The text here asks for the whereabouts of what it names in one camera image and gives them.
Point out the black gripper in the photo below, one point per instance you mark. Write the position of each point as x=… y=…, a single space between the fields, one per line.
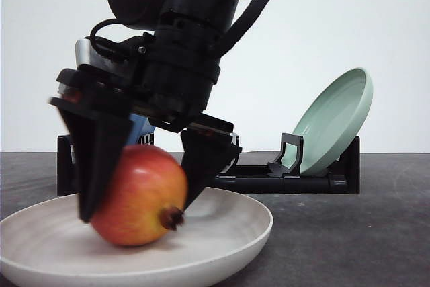
x=168 y=75

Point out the red pomegranate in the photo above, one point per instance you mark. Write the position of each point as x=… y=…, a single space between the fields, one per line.
x=145 y=196

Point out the white plate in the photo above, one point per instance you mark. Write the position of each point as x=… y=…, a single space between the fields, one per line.
x=51 y=246

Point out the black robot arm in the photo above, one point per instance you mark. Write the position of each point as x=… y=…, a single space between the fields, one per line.
x=148 y=13

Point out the blue plate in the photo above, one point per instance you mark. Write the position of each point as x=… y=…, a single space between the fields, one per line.
x=139 y=125

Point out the black plate rack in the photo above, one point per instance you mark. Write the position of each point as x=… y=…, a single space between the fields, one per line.
x=281 y=174

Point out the green plate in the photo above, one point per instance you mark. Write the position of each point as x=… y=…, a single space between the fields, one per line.
x=332 y=121

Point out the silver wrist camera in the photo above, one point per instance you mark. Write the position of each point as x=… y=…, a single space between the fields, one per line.
x=86 y=55

